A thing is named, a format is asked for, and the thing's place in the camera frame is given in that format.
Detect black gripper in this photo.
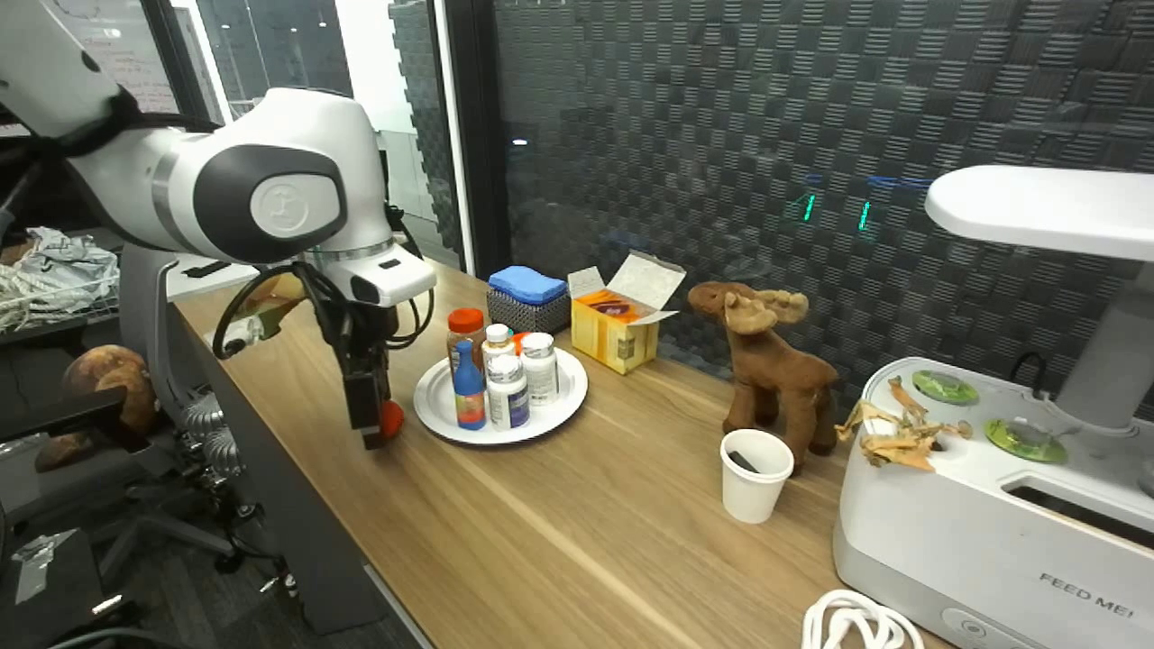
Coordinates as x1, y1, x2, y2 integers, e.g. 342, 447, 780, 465
315, 297, 404, 452

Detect red ball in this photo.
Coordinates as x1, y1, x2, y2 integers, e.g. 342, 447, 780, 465
364, 395, 411, 452

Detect blue bottle colourful label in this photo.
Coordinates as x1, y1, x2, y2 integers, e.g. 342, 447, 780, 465
447, 336, 493, 434

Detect white bottle blue label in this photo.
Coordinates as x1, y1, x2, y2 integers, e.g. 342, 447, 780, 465
483, 353, 537, 437

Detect blue box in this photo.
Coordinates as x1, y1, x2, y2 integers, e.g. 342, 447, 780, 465
483, 286, 573, 338

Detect grey office chair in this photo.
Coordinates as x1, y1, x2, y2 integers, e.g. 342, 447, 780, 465
112, 237, 303, 608

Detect white round plate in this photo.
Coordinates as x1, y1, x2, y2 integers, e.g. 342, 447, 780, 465
407, 344, 594, 452

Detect blue sponge block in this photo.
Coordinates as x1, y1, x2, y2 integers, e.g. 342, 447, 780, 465
488, 264, 568, 309

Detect yellow open carton box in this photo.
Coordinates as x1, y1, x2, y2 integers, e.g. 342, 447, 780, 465
564, 245, 690, 370

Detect brown round object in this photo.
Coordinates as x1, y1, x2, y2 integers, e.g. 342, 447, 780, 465
33, 344, 161, 477

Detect crumpled grey white cloth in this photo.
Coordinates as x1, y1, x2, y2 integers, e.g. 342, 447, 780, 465
0, 226, 121, 338

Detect dark metal pole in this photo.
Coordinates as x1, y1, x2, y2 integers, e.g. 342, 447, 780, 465
136, 0, 229, 131

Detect white paper cup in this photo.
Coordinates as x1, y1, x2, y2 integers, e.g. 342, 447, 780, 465
716, 427, 800, 526

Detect brown moose plush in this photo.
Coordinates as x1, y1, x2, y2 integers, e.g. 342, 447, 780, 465
684, 279, 844, 465

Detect brown dried plant pieces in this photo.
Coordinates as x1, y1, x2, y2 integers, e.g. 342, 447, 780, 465
840, 375, 974, 477

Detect green plant pod lid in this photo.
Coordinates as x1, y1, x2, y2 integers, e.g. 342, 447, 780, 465
981, 415, 1071, 467
910, 369, 984, 411

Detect white countertop garden appliance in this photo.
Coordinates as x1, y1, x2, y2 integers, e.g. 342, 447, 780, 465
830, 162, 1154, 649

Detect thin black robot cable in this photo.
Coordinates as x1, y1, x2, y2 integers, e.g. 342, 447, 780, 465
210, 219, 441, 364

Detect white rope coil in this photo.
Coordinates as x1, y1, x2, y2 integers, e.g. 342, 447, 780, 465
798, 583, 929, 649

